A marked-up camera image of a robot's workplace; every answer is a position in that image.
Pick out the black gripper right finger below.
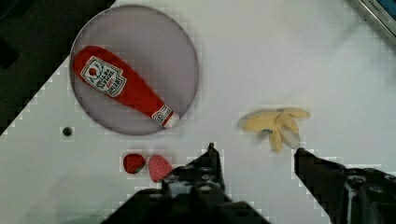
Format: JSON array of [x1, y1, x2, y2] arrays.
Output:
[[294, 147, 396, 224]]

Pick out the dark red plush strawberry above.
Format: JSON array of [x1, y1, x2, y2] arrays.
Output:
[[122, 153, 146, 175]]

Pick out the yellow plush banana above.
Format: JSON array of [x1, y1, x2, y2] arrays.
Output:
[[242, 107, 310, 152]]

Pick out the grey round plate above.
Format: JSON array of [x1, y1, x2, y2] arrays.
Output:
[[70, 6, 199, 135]]

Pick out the pink plush strawberry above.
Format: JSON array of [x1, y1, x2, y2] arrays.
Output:
[[148, 155, 173, 183]]

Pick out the red plush ketchup bottle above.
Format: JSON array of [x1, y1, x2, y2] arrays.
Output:
[[72, 46, 180, 129]]

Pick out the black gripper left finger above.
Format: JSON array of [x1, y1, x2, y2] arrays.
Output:
[[102, 144, 270, 224]]

